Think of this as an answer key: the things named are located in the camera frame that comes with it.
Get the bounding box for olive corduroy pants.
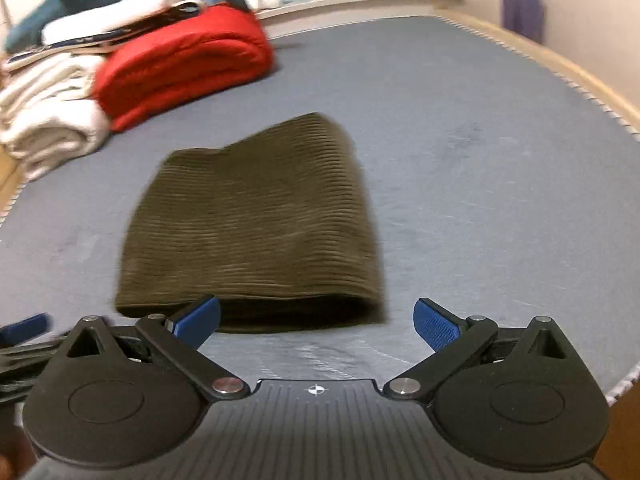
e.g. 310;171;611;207
115;112;387;334

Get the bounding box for tan headboard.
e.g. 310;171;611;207
0;152;26;213

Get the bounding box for red folded blanket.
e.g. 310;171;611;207
92;5;276;134

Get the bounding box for purple paper sheet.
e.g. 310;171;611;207
501;0;546;44

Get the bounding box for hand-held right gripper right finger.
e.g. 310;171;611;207
382;297;568;402

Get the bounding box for white fluffy folded blanket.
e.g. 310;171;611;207
0;52;112;182

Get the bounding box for white folded towel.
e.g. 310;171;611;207
42;0;202;46

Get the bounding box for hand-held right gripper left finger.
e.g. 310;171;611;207
64;295;252;402

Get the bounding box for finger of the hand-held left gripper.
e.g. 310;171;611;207
0;312;68;361

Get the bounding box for white window ledge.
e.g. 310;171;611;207
257;0;467;22

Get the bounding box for wooden bed frame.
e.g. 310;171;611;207
434;10;640;137

